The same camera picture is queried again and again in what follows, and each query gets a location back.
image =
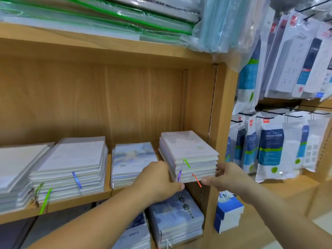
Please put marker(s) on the person's right hand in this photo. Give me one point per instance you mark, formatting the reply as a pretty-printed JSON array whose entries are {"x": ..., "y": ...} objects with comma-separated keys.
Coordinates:
[{"x": 231, "y": 179}]

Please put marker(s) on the person's left hand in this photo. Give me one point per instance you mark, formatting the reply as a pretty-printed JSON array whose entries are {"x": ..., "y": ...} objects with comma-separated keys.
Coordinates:
[{"x": 155, "y": 181}]

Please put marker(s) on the snowy tree notebook stack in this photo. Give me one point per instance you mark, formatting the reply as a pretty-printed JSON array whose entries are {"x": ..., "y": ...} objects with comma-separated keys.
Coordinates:
[{"x": 132, "y": 158}]

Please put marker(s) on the sky cloud cover notebook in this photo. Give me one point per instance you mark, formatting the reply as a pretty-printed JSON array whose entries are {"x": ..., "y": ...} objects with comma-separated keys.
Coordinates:
[{"x": 176, "y": 215}]

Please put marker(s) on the pile of small notebooks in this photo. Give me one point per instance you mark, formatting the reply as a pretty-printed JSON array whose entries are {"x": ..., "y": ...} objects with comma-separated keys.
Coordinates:
[{"x": 186, "y": 145}]

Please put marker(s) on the blue butterfly cover notebook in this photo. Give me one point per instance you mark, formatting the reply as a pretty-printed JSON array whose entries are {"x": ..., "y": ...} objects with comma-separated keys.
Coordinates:
[{"x": 136, "y": 237}]

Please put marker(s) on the stack of sky photo notebooks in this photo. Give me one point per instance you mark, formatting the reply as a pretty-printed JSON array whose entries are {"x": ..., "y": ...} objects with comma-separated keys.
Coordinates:
[{"x": 72, "y": 158}]

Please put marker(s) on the wooden shelf unit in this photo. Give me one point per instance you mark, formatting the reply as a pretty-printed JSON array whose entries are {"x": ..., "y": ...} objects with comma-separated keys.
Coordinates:
[{"x": 103, "y": 54}]

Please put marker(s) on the stack of sage cover notebooks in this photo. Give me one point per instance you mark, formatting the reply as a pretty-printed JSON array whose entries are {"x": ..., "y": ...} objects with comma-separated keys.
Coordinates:
[{"x": 18, "y": 168}]

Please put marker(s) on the person's right forearm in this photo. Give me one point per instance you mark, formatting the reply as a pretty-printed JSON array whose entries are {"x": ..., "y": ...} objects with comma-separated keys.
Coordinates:
[{"x": 295, "y": 220}]

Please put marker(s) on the person's left forearm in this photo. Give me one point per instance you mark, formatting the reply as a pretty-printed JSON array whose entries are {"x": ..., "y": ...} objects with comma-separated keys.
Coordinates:
[{"x": 93, "y": 223}]

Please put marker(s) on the blue white small box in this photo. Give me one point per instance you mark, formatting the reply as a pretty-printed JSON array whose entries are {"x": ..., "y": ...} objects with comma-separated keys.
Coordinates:
[{"x": 229, "y": 210}]

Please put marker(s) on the white hanging packaged items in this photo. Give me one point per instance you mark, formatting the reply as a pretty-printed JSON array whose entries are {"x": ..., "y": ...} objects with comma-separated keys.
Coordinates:
[{"x": 301, "y": 54}]

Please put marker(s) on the light blue plastic bag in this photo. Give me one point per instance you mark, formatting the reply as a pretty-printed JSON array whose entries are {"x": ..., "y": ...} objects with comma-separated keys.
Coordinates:
[{"x": 228, "y": 23}]

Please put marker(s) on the stack of green edged packets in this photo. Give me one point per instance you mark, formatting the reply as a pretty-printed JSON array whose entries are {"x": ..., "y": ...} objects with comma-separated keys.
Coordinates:
[{"x": 103, "y": 15}]

